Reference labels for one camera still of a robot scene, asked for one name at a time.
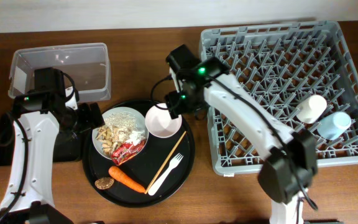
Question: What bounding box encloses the black rectangular tray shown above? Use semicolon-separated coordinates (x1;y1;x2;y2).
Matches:
0;114;81;166

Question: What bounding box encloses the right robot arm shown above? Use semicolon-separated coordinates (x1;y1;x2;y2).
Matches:
165;45;318;223

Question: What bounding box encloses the white plastic fork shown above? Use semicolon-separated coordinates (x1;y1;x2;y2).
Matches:
148;153;183;196

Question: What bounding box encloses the orange carrot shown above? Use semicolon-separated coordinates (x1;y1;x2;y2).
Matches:
108;166;145;194

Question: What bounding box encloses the light blue cup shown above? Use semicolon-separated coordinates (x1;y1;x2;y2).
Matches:
317;111;351;140

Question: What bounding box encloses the red snack wrapper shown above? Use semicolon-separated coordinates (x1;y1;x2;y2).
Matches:
111;139;146;166

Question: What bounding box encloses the brown cookie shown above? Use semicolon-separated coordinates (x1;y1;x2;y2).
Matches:
94;177;114;190

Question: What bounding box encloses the pink bowl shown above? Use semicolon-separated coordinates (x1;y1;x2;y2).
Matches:
145;103;182;138

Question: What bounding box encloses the white cup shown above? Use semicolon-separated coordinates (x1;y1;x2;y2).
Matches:
296;95;328;124

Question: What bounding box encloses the wooden chopstick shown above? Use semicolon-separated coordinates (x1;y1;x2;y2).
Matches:
144;131;186;194

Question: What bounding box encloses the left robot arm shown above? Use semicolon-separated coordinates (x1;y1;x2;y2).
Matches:
0;67;104;223

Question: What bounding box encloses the grey dishwasher rack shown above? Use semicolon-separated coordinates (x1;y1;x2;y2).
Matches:
199;21;358;167

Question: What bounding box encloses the grey plate with food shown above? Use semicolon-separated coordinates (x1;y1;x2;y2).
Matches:
91;106;149;160

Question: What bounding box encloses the black round tray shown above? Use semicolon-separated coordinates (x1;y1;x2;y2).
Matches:
82;98;196;208

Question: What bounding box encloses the clear plastic bin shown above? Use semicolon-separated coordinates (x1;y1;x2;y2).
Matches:
8;42;111;103

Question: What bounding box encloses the white tissue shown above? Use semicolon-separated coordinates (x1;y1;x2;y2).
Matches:
126;130;146;146

